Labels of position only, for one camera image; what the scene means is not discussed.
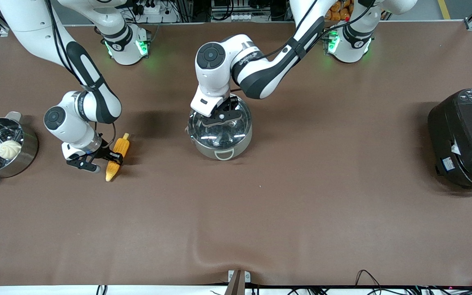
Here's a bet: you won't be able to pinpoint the yellow corn cob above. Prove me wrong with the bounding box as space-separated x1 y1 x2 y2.
105 133 131 182

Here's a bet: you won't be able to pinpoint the glass pot lid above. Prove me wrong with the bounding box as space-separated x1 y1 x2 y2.
188 94 252 149

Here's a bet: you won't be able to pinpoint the steel steamer pot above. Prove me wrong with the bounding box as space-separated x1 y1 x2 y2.
0 111 39 185

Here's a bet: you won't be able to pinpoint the grey steel cooking pot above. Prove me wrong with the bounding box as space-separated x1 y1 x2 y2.
187 93 254 161

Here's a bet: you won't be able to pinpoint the white steamed bun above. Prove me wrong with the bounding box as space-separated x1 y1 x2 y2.
0 140 22 160

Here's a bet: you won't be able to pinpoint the dark equipment rack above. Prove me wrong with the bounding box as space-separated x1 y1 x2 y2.
181 0 298 22

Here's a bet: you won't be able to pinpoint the white power strip with plugs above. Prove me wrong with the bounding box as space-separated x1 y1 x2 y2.
138 0 179 23

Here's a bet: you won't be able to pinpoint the brown table mat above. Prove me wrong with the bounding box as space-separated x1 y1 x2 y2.
0 23 472 286

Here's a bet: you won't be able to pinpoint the orange snack bags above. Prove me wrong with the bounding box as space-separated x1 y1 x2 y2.
324 0 357 22

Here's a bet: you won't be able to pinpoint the black rice cooker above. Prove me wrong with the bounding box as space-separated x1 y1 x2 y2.
427 87 472 194

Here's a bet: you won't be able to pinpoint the metal table edge bracket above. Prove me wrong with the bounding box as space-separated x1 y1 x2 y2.
225 270 252 295

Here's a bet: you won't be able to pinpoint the black looped cable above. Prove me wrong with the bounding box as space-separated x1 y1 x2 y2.
355 269 384 288

